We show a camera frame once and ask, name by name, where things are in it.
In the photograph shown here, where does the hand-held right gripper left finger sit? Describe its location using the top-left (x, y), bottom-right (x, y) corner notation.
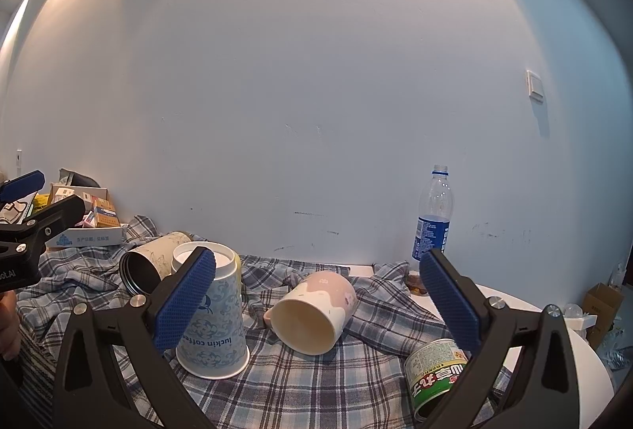
top-left (52, 247), bottom-right (218, 429)

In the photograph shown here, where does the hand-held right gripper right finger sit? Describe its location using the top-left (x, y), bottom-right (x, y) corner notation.
top-left (419, 248), bottom-right (580, 429)

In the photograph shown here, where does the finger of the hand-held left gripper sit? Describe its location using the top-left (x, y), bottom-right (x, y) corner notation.
top-left (0, 170), bottom-right (46, 203)
top-left (0, 195), bottom-right (86, 246)

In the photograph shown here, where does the pink and cream mug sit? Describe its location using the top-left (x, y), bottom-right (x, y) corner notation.
top-left (263, 271), bottom-right (358, 355)

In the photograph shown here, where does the blue patterned paper cup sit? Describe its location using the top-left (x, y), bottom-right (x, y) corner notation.
top-left (171, 241), bottom-right (250, 380)

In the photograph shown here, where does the person's left hand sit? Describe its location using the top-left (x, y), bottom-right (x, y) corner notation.
top-left (0, 290), bottom-right (21, 361)

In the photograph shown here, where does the white box with blue print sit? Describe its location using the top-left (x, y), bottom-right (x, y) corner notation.
top-left (44, 226), bottom-right (123, 249)

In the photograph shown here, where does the brown snack packet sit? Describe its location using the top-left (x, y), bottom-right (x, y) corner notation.
top-left (406, 273), bottom-right (432, 296)

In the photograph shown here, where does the cardboard box of packets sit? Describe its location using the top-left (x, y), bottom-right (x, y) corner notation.
top-left (47, 182), bottom-right (124, 230)

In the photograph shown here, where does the beige tin canister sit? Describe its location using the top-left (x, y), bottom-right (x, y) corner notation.
top-left (119, 231), bottom-right (193, 297)

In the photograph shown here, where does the green labelled can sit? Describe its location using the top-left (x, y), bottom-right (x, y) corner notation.
top-left (404, 338), bottom-right (470, 422)

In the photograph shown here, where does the clear bottle with blue label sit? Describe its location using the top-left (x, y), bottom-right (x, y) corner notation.
top-left (411, 164), bottom-right (455, 264)

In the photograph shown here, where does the plaid cloth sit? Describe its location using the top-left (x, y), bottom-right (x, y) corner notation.
top-left (15, 214), bottom-right (512, 429)

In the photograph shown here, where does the brown cardboard box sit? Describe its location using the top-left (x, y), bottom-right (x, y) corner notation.
top-left (582, 282), bottom-right (625, 347)

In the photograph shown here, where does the white wall switch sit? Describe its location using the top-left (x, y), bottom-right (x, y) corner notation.
top-left (525, 69), bottom-right (545, 103)

